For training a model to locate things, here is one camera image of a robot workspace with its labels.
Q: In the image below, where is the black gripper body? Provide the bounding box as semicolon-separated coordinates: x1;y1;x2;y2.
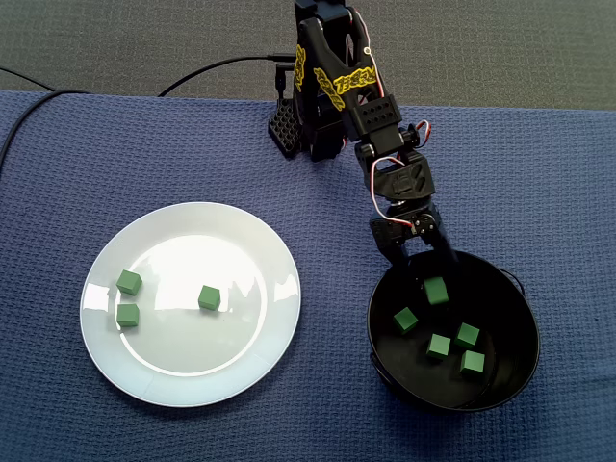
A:
369;154;437;249

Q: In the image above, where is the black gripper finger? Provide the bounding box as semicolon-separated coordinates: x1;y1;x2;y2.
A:
379;243;410;270
416;211;458;265

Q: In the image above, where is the green cube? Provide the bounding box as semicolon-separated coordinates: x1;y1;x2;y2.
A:
392;306;420;336
459;350;486;376
115;269;143;296
453;321;481;350
423;276;450;306
425;333;452;361
115;303;141;329
197;285;222;312

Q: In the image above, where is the black honeycomb robot base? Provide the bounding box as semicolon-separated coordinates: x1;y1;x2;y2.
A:
268;51;303;161

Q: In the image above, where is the black round metal container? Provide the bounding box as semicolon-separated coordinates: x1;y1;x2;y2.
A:
367;248;542;415

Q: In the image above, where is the white round plate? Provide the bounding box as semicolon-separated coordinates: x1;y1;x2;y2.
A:
79;201;303;409

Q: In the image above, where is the blue woven table mat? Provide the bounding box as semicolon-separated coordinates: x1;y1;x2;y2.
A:
0;90;616;462

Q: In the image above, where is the long red white servo wire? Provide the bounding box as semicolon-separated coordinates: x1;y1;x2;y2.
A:
370;156;416;228

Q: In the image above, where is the short red white servo wire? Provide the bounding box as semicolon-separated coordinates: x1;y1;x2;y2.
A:
408;119;433;149

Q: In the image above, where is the black cable with plug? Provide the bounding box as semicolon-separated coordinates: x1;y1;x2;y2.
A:
157;50;297;99

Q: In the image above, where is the thick black cable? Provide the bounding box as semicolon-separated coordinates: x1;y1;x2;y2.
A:
0;89;90;169

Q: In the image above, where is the thin black cable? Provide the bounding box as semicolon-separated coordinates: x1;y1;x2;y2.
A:
0;65;57;92

